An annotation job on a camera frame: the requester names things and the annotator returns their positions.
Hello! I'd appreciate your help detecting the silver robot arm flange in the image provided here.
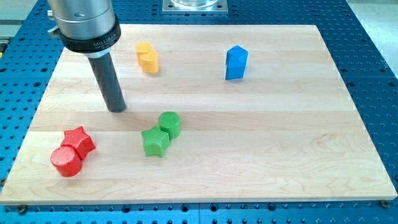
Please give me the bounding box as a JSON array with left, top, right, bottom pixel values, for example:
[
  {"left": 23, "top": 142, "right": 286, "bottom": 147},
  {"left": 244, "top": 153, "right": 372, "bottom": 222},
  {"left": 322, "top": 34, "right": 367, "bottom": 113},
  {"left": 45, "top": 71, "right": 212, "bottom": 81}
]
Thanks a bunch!
[{"left": 48, "top": 0, "right": 121, "bottom": 58}]

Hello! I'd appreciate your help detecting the light wooden board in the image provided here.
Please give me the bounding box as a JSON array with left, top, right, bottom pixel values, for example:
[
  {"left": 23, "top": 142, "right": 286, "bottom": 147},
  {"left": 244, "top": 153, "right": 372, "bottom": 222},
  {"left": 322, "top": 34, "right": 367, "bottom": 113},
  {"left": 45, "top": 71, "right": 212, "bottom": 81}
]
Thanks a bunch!
[{"left": 1, "top": 24, "right": 397, "bottom": 205}]

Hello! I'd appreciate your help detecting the green cylinder block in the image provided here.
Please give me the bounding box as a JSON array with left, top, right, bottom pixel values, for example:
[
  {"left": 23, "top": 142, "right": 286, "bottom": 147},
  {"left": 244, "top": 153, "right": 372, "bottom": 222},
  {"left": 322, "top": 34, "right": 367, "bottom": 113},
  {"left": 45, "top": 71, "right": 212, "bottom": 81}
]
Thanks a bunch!
[{"left": 158, "top": 111, "right": 180, "bottom": 139}]

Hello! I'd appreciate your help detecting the green star block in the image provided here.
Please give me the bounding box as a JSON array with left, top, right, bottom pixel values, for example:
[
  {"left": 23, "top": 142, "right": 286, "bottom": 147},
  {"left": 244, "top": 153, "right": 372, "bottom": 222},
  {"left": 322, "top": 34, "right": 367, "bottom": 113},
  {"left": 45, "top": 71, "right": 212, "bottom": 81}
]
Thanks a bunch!
[{"left": 141, "top": 126, "right": 170, "bottom": 158}]

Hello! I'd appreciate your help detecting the blue pentagon block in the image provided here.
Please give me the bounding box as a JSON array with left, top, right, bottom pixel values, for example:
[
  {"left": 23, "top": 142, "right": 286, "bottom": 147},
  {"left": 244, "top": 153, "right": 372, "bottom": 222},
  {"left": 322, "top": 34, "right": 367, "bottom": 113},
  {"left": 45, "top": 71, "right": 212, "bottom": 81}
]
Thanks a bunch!
[{"left": 225, "top": 45, "right": 248, "bottom": 80}]

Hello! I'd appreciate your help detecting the yellow heart block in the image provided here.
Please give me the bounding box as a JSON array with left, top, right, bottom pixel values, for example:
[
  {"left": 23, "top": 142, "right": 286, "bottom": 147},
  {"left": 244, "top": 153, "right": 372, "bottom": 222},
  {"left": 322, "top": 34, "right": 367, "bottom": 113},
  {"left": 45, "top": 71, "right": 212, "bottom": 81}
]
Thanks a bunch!
[{"left": 135, "top": 42, "right": 159, "bottom": 73}]

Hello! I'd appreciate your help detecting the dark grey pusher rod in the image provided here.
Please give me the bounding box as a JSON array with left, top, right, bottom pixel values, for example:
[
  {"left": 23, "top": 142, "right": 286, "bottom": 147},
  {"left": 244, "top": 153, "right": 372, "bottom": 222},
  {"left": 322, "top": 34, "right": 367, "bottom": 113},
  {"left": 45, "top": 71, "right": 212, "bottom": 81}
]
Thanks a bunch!
[{"left": 88, "top": 53, "right": 126, "bottom": 113}]

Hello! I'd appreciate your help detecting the red star block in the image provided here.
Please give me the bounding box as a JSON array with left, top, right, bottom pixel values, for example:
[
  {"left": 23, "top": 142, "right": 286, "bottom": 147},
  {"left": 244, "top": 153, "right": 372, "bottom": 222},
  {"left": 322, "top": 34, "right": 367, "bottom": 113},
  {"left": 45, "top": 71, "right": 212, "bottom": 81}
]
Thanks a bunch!
[{"left": 61, "top": 126, "right": 96, "bottom": 161}]

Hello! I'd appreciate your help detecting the red cylinder block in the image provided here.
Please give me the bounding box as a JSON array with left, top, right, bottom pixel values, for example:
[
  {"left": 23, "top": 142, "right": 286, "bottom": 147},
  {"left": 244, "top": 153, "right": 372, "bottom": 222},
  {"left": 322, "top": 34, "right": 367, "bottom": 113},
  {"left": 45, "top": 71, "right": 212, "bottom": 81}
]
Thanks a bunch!
[{"left": 50, "top": 146, "right": 83, "bottom": 177}]

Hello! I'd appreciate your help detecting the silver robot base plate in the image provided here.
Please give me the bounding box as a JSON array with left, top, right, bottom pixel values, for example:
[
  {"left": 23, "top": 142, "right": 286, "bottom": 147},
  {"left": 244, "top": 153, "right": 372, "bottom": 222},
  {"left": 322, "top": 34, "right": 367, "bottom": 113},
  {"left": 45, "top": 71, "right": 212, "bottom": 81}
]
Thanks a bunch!
[{"left": 162, "top": 0, "right": 228, "bottom": 14}]

